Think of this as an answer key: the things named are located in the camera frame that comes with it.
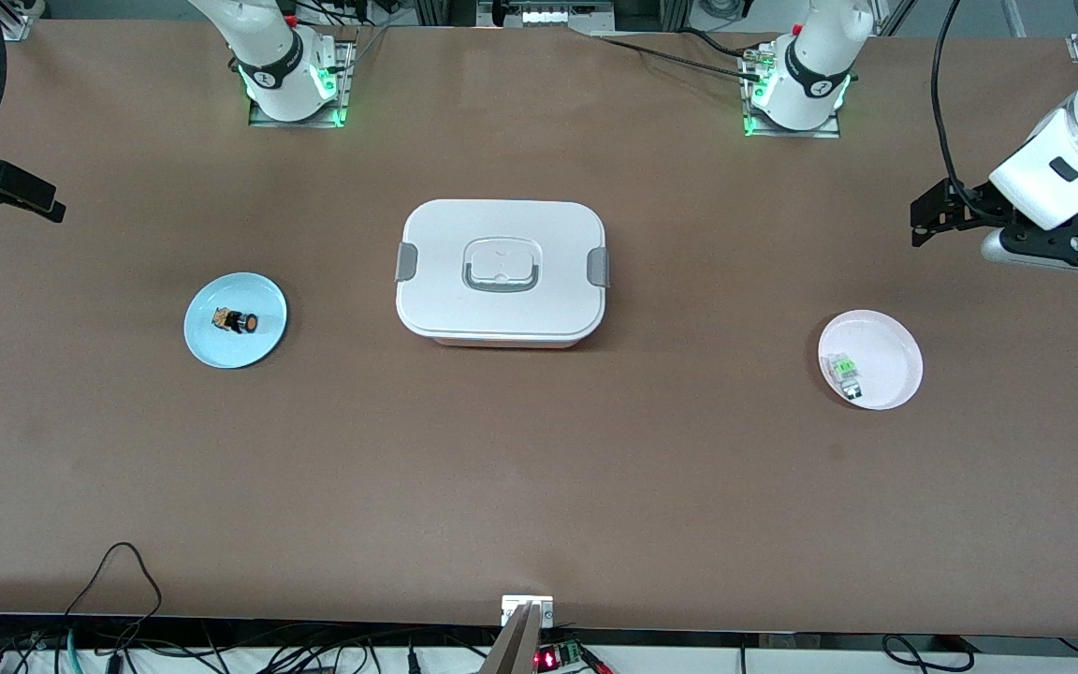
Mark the white lidded lunch box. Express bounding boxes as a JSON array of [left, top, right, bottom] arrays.
[[395, 198, 611, 349]]

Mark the pale pink round plate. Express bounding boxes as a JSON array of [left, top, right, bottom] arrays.
[[817, 310, 925, 411]]

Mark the aluminium corner profile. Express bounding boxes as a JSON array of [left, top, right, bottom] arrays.
[[0, 0, 35, 43]]

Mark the light blue round plate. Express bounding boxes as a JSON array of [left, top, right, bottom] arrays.
[[183, 271, 288, 370]]

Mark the circuit board with red LED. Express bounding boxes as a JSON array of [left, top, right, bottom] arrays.
[[534, 639, 589, 671]]

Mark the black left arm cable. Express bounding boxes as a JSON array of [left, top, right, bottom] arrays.
[[932, 0, 1008, 221]]

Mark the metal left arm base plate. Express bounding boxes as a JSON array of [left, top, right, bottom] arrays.
[[740, 42, 842, 139]]

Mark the black table cable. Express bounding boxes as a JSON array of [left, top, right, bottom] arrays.
[[590, 34, 769, 83], [670, 26, 760, 59]]

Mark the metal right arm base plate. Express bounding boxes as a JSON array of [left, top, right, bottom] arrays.
[[249, 37, 357, 128]]

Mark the aluminium frame profile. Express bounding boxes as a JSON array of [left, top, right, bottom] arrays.
[[413, 0, 690, 31]]

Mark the thin black looped cable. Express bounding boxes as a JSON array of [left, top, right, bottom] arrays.
[[62, 541, 164, 647]]

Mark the coiled black cable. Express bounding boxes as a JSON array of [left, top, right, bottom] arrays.
[[881, 635, 980, 673]]

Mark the tangled black cables bundle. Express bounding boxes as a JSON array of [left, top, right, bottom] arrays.
[[0, 613, 503, 674]]

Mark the small white mounting bracket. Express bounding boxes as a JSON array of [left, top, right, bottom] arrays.
[[502, 595, 555, 628]]

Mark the aluminium camera support bar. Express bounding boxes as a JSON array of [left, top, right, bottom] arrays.
[[480, 604, 545, 674]]

